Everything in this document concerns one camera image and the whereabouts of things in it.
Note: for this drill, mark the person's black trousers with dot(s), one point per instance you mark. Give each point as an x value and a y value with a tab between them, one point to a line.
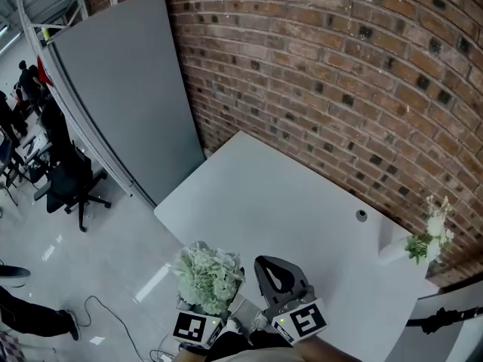
241	341

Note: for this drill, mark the low white cabinet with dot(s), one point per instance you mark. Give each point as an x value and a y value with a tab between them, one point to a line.
453	300

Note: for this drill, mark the person's light shirt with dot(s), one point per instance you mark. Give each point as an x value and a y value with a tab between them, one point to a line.
256	356

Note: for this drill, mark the white desk with drawers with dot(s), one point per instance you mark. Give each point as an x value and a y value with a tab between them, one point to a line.
283	202

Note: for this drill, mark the checkered cloth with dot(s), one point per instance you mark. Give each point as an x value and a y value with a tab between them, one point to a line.
7	349

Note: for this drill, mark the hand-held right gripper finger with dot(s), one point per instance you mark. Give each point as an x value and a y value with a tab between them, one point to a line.
260	277
298	281

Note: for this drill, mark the person's left forearm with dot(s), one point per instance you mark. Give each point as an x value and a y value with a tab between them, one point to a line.
192	357

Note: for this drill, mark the person's left shoe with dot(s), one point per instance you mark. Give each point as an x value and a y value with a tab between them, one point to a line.
234	326

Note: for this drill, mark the round grey stand base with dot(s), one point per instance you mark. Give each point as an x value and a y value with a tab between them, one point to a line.
13	275

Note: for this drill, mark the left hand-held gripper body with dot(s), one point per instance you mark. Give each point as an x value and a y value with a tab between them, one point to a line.
190	328

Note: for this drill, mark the person's shoe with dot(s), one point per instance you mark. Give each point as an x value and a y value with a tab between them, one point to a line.
259	322
234	326

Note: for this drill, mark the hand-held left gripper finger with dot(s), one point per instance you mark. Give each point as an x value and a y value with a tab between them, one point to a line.
235	296

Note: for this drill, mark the person's right shoe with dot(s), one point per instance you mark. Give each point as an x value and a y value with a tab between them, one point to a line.
259	322

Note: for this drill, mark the person's right forearm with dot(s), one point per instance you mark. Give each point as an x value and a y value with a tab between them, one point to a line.
328	353

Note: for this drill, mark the red cloth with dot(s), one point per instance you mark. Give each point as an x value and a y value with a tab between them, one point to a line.
43	72

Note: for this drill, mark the pale green flowers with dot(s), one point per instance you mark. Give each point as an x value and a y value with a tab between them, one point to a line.
207	277

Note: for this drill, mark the black wristband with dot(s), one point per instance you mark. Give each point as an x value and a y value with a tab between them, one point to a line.
192	349

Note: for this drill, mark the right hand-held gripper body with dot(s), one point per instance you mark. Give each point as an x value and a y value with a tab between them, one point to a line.
305	321

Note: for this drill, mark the black office chair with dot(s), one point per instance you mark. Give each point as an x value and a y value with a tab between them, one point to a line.
71	179

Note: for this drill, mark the small daisy bouquet in vase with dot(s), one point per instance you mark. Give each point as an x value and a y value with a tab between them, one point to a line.
434	226

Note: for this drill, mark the grey partition panel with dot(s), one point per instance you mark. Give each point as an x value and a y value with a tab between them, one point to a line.
124	89

